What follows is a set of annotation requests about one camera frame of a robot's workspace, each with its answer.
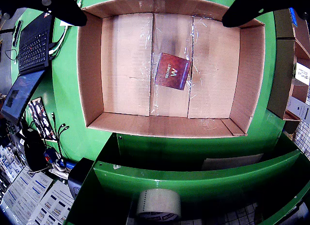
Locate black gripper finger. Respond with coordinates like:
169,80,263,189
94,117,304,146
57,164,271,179
4,0,88,27
221,0,310,28

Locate dark red product box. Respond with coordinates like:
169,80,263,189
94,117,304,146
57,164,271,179
154,52,192,91

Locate open brown cardboard box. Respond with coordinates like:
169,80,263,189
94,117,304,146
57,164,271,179
273,9,310,60

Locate blue product box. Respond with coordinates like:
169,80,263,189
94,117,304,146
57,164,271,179
289,7,299,28

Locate cardboard box with side flap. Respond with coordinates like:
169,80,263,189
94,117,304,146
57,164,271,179
266,37,310,134

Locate small white product box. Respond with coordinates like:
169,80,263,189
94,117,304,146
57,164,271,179
294,62,310,86

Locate large shallow cardboard tray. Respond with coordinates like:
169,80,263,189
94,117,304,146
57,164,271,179
77,0,266,138

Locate tall white product box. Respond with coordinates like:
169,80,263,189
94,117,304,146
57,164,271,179
287,96,310,121

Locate gray cardboard sheet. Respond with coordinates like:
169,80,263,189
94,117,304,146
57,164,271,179
201,153,264,170

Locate dark box device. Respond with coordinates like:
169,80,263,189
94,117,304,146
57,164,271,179
67,157,94,199

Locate black laptop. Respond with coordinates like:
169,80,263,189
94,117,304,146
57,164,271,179
0,12,54,125

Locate black slim bar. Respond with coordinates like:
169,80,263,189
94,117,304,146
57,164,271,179
12,20,24,48

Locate black white patterned card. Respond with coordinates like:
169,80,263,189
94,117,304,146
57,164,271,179
27,97,58,141

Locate black bag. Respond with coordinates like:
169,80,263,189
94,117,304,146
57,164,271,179
23,130,50,172

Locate printed paper sheet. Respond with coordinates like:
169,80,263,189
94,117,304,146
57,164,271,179
2,170,54,223
28,180,76,225

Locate clear packing tape roll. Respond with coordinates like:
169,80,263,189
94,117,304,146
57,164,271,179
135,188,182,223

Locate white cables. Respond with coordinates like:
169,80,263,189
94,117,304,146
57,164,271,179
49,25,71,57

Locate thin black looped wire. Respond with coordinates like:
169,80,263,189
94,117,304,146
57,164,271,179
4,48,19,64

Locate black cables with plugs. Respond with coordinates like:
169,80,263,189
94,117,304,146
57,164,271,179
51,111,70,162

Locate wire mesh panel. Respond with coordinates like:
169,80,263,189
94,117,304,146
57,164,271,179
292,89,310,161

